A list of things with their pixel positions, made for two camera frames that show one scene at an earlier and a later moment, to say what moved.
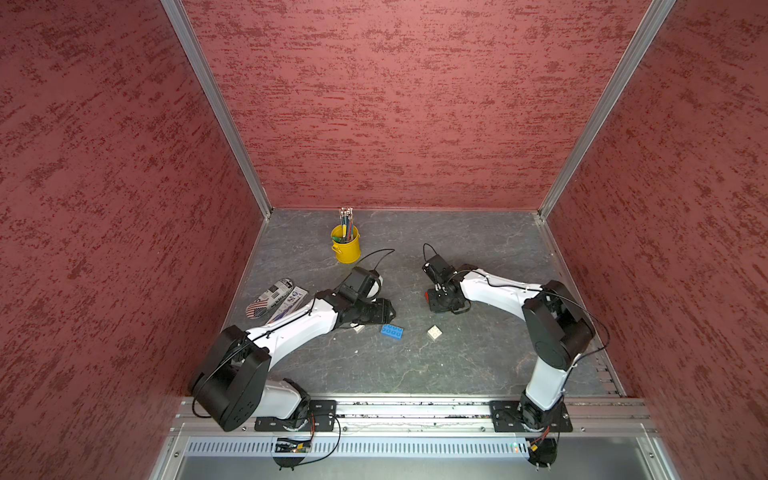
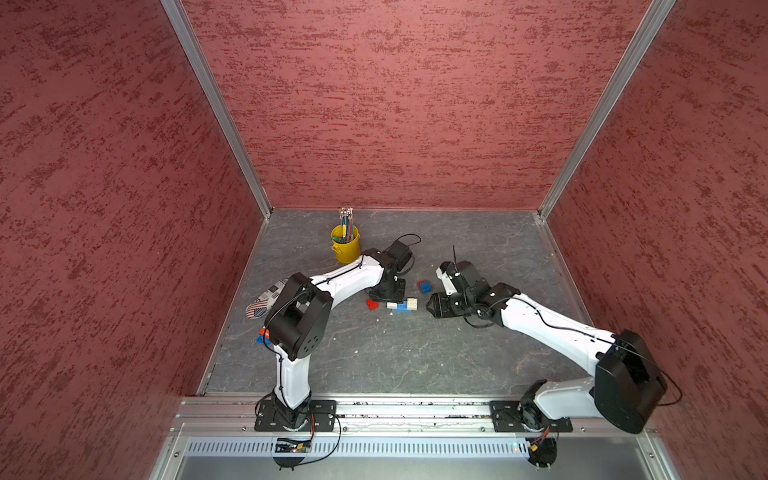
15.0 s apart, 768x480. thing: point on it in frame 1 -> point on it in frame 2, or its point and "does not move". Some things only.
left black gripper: x=382 y=316 -> x=398 y=296
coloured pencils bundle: x=347 y=223 does not move
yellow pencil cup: x=347 y=251 does not move
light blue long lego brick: x=392 y=331 -> x=402 y=308
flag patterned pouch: x=266 y=301 does not move
